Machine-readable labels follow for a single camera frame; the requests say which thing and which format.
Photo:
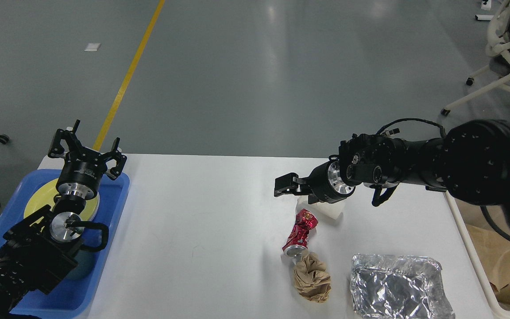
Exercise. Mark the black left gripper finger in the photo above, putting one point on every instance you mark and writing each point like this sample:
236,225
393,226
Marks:
115,154
65,144

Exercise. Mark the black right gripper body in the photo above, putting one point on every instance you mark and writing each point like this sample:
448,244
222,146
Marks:
327,183

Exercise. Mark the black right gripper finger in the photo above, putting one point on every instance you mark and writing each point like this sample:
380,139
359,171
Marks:
312,199
292,184

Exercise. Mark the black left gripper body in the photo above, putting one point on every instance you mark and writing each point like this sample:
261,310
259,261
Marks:
81,175

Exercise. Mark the yellow plastic plate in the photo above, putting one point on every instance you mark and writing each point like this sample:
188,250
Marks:
45,196

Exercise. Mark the red foil wrapper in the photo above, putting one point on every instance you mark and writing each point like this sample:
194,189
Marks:
297,241

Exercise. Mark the brown paper bag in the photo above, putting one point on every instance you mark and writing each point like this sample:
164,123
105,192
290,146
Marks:
494,254

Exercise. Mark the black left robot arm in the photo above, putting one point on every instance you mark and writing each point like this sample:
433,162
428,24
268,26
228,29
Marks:
40,250

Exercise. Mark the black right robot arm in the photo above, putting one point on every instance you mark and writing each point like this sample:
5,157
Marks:
471,162

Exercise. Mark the crushed white paper cup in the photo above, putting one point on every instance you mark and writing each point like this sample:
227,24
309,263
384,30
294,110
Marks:
330,210

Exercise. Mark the pale green plate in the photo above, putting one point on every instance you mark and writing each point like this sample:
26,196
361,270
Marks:
95,201

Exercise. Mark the crumpled brown paper ball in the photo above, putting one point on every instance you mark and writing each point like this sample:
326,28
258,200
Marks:
311,278

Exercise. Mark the silver foil bag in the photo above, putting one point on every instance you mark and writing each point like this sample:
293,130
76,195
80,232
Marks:
398,287

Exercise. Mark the blue plastic tray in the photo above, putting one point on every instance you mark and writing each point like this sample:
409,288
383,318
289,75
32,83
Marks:
71,298

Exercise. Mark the office chair with castors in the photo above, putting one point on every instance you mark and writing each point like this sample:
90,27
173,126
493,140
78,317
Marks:
498,66

